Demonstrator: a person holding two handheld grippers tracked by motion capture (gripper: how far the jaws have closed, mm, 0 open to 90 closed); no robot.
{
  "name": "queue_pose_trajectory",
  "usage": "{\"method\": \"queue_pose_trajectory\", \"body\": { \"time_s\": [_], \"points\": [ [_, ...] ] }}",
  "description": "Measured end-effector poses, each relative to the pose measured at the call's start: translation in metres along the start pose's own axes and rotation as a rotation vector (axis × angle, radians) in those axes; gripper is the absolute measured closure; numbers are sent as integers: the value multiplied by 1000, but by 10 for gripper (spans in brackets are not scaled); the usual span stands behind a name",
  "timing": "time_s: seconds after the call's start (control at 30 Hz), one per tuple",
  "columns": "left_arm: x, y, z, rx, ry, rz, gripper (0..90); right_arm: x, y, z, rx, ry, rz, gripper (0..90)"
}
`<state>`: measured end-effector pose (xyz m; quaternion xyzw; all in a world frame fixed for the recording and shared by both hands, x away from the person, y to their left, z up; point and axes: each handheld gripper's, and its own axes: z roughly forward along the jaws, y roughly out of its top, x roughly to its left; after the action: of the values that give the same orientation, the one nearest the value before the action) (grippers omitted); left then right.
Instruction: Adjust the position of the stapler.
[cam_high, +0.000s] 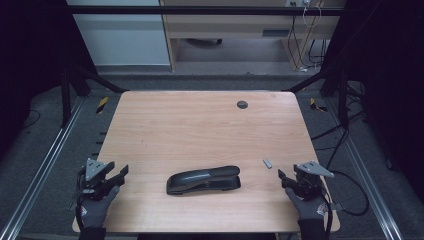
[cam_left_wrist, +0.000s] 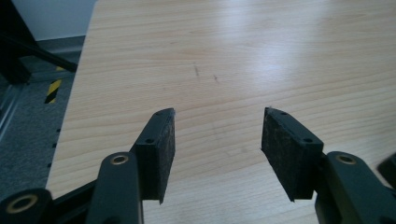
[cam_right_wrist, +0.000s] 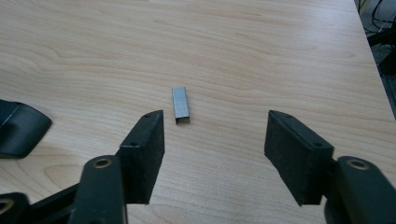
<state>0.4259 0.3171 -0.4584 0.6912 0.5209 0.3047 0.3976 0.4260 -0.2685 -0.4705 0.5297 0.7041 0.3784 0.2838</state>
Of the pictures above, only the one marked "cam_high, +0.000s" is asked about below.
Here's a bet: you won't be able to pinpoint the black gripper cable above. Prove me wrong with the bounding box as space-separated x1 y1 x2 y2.
74 194 85 232
324 169 370 240

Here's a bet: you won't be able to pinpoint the black horizontal frame bar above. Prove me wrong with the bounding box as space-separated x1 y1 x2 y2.
66 4 348 16

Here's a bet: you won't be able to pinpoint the black stapler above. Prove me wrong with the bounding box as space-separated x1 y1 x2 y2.
165 165 242 196

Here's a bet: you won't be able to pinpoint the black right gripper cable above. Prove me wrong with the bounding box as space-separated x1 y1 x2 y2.
324 169 370 240

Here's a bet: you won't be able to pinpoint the person's right hand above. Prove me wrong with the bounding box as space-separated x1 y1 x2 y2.
284 187 331 222

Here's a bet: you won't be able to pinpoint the white looped cable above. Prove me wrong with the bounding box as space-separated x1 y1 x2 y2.
301 0 323 29

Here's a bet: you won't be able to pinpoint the black hanging cables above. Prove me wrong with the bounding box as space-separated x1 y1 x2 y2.
287 14 327 72

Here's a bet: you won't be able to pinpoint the white wall panel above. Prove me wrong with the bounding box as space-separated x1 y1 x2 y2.
66 0 172 67

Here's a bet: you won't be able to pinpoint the black floor cable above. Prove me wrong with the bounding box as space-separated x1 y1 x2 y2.
309 79 368 171

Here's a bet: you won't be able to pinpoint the person's left hand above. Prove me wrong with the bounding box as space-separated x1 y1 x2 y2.
77 185 121 230

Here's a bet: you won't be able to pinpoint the metal floor rail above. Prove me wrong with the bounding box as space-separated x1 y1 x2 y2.
324 99 405 240
0 96 86 240

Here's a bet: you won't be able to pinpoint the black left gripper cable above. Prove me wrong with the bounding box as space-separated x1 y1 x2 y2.
74 194 85 232

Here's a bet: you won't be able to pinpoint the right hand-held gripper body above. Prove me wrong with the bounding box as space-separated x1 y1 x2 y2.
289 161 335 201

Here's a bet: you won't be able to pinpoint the black curtain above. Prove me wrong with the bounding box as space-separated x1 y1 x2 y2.
0 0 98 158
320 0 424 195

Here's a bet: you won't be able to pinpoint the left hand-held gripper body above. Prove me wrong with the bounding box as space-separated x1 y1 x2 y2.
77 158 120 201

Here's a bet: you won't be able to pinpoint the light wooden cabinet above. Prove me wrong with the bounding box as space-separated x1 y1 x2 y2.
159 0 347 72

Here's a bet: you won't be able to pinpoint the black metal stand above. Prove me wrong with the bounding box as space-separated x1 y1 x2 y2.
59 64 129 128
285 65 352 128

